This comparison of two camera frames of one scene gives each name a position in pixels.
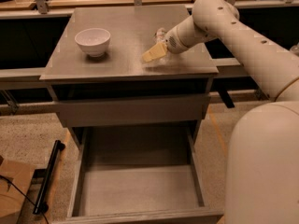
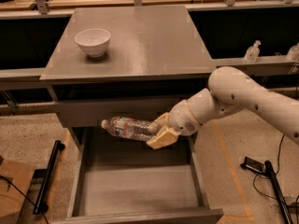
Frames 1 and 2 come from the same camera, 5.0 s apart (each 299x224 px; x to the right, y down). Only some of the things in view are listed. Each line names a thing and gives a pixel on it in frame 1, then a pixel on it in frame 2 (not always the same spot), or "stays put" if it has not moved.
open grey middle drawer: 137,175 stays put
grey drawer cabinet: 102,86 stays put
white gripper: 173,43 → 181,117
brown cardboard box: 11,198 stays put
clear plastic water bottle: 160,38 → 129,128
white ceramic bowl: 93,41 stays put
